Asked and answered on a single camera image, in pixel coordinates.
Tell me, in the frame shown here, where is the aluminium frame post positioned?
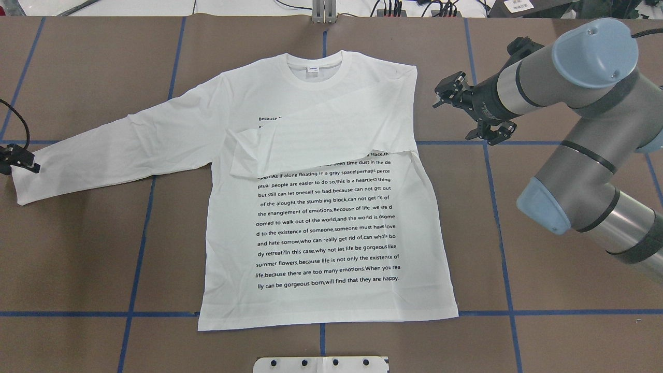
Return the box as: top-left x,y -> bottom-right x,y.
312,0 -> 338,24

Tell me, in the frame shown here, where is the black box with label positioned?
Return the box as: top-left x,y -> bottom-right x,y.
488,1 -> 577,18

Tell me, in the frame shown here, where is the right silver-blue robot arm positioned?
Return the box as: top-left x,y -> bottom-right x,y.
435,18 -> 662,282

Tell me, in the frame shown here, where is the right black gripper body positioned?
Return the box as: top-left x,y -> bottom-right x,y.
461,85 -> 500,121

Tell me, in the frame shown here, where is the white camera pole base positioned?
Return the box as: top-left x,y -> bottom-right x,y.
253,356 -> 390,372

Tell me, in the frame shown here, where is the white long-sleeve printed shirt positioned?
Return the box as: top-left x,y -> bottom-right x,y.
12,50 -> 458,331

